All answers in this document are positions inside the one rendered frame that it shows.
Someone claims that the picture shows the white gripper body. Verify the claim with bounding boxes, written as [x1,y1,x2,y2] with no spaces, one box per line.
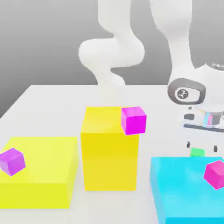
[182,123,224,147]

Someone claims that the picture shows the small green cube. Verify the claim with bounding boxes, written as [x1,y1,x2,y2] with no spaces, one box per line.
[190,147,206,158]

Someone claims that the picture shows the small pink cube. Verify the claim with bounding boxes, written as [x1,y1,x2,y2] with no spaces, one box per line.
[203,159,224,190]

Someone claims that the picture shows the small magenta cube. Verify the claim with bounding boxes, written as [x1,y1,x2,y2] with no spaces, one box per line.
[121,106,147,136]

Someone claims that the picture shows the small purple cube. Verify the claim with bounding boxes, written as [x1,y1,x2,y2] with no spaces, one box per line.
[0,147,27,177]

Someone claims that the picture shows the large cyan box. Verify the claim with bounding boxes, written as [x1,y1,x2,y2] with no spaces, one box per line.
[149,156,224,224]

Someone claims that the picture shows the large lime yellow box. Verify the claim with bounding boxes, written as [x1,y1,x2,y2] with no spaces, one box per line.
[0,136,79,210]

